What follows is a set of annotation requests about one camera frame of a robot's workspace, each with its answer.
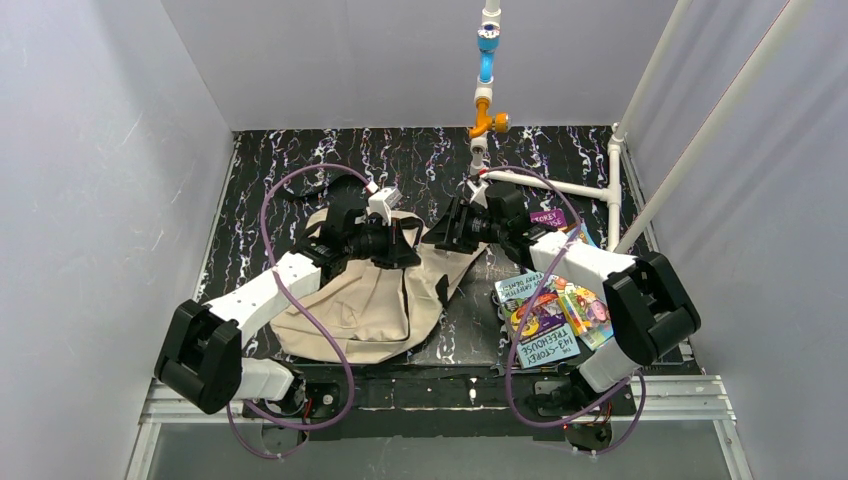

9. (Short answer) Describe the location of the beige canvas backpack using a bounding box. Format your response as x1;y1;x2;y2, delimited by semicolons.
300;243;487;364

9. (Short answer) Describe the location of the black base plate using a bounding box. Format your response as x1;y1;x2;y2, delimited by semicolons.
243;364;636;442

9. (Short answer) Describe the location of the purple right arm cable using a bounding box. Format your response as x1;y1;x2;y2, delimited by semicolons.
480;166;647;457

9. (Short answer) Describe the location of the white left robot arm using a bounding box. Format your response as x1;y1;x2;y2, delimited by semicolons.
154;206;424;414

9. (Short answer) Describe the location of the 143-storey treehouse book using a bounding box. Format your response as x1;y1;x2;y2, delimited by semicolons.
494;272;580;369

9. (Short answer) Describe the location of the white PVC pipe frame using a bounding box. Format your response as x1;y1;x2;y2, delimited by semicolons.
468;0;817;254

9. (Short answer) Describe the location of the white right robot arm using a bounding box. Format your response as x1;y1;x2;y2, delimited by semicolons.
422;183;701;398

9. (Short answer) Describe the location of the blue cartoon mouse book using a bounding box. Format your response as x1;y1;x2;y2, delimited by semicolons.
565;222;597;247

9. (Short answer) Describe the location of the purple 117-storey treehouse book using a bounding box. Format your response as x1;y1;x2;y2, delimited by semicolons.
530;209;568;230

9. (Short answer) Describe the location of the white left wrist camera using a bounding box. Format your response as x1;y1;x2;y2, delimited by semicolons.
367;187;402;222

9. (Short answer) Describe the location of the aluminium rail frame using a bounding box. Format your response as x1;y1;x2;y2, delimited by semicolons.
125;375;753;479

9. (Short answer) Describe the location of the colourful crayon box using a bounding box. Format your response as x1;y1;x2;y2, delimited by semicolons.
555;277;614;351

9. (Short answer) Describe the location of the blue orange pipe fitting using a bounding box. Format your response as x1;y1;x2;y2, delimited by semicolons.
469;21;511;139

